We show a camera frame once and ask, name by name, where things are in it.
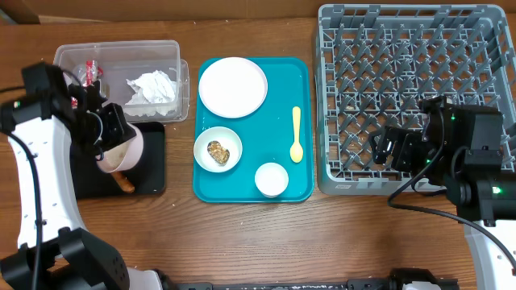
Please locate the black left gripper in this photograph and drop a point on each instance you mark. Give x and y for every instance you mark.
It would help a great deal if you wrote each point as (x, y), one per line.
(120, 131)

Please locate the pink bowl with rice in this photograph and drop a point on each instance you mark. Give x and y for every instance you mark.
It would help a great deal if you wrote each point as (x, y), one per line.
(125, 156)

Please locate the yellow plastic spoon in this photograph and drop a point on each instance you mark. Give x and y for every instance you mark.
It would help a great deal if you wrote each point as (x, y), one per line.
(296, 150)

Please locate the black food waste tray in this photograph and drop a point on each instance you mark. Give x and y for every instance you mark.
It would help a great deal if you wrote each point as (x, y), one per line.
(148, 175)

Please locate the orange carrot piece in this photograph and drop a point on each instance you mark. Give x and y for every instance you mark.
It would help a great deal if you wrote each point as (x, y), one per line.
(125, 185)

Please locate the black rail at table edge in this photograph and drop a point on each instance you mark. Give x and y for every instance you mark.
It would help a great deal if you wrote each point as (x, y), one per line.
(398, 279)

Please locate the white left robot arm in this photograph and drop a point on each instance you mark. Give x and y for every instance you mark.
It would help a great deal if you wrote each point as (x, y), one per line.
(55, 250)

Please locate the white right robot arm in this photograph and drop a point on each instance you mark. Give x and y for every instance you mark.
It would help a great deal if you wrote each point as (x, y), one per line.
(459, 151)

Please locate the white plastic cup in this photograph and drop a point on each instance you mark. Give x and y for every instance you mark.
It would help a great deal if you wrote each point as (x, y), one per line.
(271, 179)

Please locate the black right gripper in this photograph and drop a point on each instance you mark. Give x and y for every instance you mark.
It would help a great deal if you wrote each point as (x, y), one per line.
(405, 144)

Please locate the clear plastic waste bin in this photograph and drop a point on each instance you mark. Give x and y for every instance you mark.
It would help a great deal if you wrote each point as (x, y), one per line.
(122, 63)

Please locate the red snack wrapper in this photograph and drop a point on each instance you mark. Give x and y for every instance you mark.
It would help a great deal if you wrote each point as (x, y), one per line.
(90, 76)

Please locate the teal plastic tray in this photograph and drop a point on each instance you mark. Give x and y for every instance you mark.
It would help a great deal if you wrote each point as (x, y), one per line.
(267, 136)

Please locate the grey plastic dish rack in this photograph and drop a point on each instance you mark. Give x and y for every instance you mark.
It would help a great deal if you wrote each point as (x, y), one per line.
(373, 64)

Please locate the white bowl with food scraps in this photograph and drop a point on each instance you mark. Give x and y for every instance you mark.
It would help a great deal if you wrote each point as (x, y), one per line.
(228, 139)

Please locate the brown food scraps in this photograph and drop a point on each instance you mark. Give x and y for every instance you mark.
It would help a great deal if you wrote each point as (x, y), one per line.
(218, 153)

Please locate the pink round plate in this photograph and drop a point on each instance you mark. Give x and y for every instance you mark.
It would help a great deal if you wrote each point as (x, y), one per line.
(233, 87)

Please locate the white paper napkin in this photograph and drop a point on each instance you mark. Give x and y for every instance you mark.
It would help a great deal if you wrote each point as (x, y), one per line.
(154, 94)

